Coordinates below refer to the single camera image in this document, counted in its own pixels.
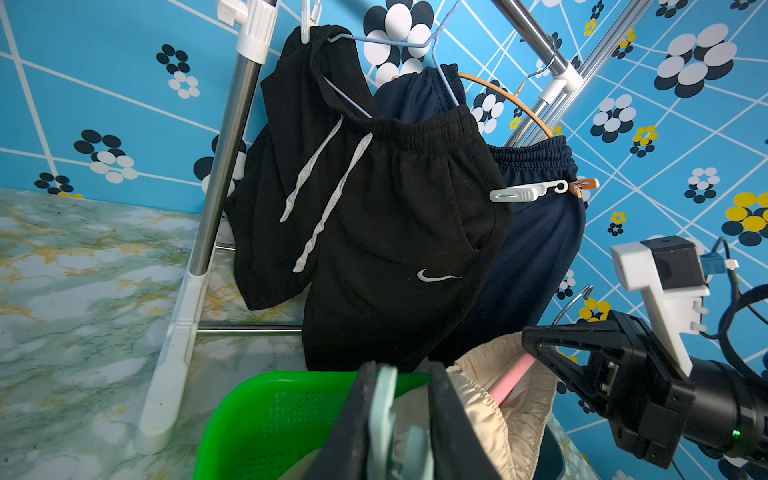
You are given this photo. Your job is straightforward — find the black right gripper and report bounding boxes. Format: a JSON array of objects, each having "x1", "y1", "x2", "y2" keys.
[{"x1": 522, "y1": 311, "x2": 696, "y2": 469}]

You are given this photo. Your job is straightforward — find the mint green clothespin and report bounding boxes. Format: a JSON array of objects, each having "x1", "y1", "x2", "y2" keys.
[{"x1": 366, "y1": 366, "x2": 434, "y2": 480}]

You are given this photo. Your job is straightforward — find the wooden clothespin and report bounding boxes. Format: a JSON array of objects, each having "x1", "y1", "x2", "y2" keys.
[{"x1": 569, "y1": 178, "x2": 600, "y2": 201}]

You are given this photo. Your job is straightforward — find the navy blue shorts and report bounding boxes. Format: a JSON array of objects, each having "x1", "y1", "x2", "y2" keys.
[{"x1": 373, "y1": 64, "x2": 586, "y2": 366}]

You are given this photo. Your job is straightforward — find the beige shorts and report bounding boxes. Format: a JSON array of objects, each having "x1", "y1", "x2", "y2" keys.
[{"x1": 281, "y1": 331, "x2": 562, "y2": 480}]

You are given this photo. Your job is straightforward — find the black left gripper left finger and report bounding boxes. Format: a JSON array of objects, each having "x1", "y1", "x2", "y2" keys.
[{"x1": 305, "y1": 361, "x2": 378, "y2": 480}]

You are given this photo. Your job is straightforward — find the light blue wire hanger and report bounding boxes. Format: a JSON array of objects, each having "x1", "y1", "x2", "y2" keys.
[{"x1": 295, "y1": 1, "x2": 467, "y2": 124}]

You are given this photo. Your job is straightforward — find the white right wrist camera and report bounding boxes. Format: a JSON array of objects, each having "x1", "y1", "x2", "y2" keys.
[{"x1": 611, "y1": 236, "x2": 710, "y2": 376}]

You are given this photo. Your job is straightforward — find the white clothespin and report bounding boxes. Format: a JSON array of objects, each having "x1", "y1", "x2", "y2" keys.
[
  {"x1": 489, "y1": 180, "x2": 569, "y2": 203},
  {"x1": 300, "y1": 0, "x2": 322, "y2": 44}
]

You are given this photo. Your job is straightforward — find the wooden hanger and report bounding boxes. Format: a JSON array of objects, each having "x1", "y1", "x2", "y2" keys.
[{"x1": 458, "y1": 72, "x2": 555, "y2": 138}]

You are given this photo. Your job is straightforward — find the black shorts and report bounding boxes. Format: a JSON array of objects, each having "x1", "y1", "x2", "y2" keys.
[{"x1": 224, "y1": 25, "x2": 513, "y2": 371}]

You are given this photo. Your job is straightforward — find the green plastic basket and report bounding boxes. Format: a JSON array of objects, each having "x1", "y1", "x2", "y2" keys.
[{"x1": 194, "y1": 372, "x2": 427, "y2": 479}]

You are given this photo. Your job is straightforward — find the pink plastic hanger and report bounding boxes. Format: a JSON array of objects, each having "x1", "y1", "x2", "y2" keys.
[{"x1": 488, "y1": 352, "x2": 535, "y2": 405}]

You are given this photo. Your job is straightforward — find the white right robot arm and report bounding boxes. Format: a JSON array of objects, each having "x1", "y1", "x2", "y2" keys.
[{"x1": 522, "y1": 311, "x2": 767, "y2": 469}]

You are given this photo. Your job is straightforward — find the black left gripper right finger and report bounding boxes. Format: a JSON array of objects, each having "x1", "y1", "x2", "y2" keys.
[{"x1": 428, "y1": 362, "x2": 500, "y2": 480}]

